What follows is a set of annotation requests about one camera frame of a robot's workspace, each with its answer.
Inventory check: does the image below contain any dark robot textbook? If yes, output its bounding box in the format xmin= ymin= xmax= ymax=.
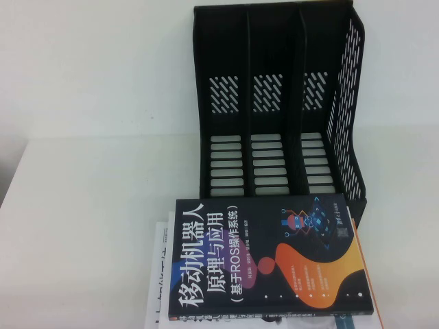
xmin=167 ymin=193 xmax=379 ymax=322

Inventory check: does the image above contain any white car suspension book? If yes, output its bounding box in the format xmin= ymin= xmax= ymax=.
xmin=143 ymin=205 xmax=356 ymax=329

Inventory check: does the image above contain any black plastic book stand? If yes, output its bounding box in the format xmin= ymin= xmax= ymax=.
xmin=191 ymin=0 xmax=369 ymax=230

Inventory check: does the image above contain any orange edged book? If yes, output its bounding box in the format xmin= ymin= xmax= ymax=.
xmin=350 ymin=218 xmax=385 ymax=329

